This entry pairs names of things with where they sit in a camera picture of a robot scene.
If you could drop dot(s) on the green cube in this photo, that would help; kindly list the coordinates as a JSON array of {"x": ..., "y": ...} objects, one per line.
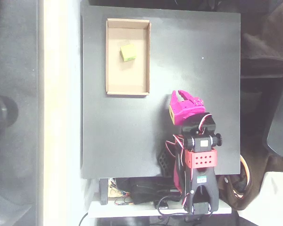
[{"x": 127, "y": 52}]

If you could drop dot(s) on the black lattice robot base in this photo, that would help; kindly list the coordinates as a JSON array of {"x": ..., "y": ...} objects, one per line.
[{"x": 163, "y": 162}]

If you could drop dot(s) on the cardboard box tray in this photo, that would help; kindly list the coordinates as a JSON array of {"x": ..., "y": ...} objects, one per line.
[{"x": 127, "y": 75}]

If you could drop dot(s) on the grey office chair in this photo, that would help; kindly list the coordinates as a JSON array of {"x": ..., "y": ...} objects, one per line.
[{"x": 279, "y": 122}]

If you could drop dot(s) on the small black usb adapter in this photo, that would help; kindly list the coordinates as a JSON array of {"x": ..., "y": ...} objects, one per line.
[{"x": 162, "y": 205}]

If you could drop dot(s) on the dark brown cloth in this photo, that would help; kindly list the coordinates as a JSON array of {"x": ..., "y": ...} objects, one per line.
[{"x": 266, "y": 28}]

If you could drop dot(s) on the brown jacket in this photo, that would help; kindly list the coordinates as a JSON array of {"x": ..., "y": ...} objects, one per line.
[{"x": 252, "y": 195}]

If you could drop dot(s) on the light wooden piece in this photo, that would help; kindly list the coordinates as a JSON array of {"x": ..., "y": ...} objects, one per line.
[{"x": 113, "y": 191}]

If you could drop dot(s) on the small circuit board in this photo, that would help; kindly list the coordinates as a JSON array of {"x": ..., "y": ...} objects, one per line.
[{"x": 121, "y": 203}]

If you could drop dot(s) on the white shelf board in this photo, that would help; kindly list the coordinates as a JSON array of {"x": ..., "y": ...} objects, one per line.
[{"x": 132, "y": 210}]

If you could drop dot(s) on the white cloth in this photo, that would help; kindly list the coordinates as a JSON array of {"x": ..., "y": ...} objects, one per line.
[{"x": 273, "y": 200}]

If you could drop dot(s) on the yellow camera mount block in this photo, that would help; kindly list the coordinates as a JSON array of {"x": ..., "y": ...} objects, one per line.
[{"x": 172, "y": 115}]

